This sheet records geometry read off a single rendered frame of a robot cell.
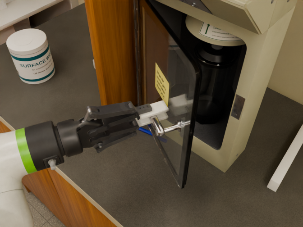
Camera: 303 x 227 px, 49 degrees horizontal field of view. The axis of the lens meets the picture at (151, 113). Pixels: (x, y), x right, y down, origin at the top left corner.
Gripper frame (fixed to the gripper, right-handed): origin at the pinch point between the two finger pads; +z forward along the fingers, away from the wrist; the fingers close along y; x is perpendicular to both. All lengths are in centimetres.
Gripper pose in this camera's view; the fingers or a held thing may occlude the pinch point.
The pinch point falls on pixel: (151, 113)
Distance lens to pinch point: 73.3
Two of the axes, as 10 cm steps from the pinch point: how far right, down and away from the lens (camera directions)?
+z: 9.3, -2.8, 2.5
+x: -3.8, -6.9, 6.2
